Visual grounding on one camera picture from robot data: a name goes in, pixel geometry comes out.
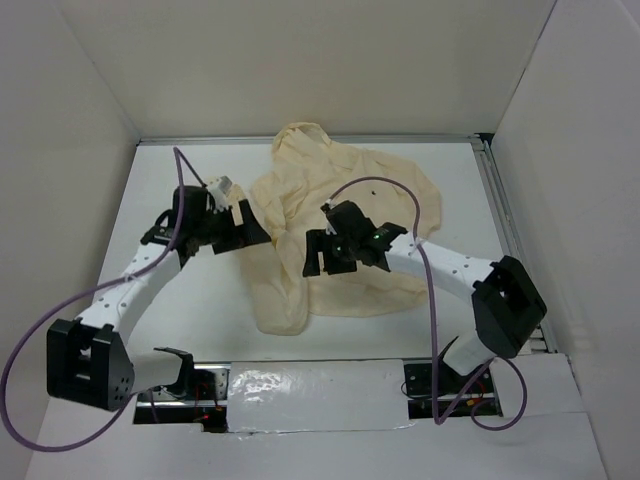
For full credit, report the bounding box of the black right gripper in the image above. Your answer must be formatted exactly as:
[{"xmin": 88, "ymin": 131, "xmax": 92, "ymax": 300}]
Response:
[{"xmin": 302, "ymin": 228, "xmax": 359, "ymax": 276}]

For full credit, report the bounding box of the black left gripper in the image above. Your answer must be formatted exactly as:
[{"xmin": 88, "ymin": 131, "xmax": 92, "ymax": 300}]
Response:
[{"xmin": 194, "ymin": 199, "xmax": 270, "ymax": 255}]

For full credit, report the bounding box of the cream yellow jacket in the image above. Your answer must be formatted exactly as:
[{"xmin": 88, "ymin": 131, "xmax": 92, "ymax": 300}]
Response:
[{"xmin": 240, "ymin": 123, "xmax": 441, "ymax": 336}]

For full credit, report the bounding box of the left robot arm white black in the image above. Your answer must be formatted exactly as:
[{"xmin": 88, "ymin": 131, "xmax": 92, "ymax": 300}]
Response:
[{"xmin": 46, "ymin": 177, "xmax": 271, "ymax": 411}]

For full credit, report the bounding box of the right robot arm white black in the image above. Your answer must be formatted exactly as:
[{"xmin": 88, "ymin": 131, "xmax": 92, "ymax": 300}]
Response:
[{"xmin": 303, "ymin": 201, "xmax": 547, "ymax": 392}]

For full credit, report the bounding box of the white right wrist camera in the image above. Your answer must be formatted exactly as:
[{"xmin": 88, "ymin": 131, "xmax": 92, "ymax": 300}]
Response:
[{"xmin": 321, "ymin": 199, "xmax": 338, "ymax": 236}]

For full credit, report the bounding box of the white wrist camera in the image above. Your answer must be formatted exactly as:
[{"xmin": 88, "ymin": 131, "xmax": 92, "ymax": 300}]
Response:
[
  {"xmin": 321, "ymin": 199, "xmax": 338, "ymax": 236},
  {"xmin": 204, "ymin": 176, "xmax": 233, "ymax": 213}
]

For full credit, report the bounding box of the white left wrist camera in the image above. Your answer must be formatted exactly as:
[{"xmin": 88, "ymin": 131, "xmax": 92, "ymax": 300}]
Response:
[{"xmin": 204, "ymin": 176, "xmax": 233, "ymax": 213}]

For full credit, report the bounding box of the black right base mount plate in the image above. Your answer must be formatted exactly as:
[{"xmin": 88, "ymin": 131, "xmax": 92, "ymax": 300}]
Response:
[{"xmin": 400, "ymin": 362, "xmax": 500, "ymax": 419}]

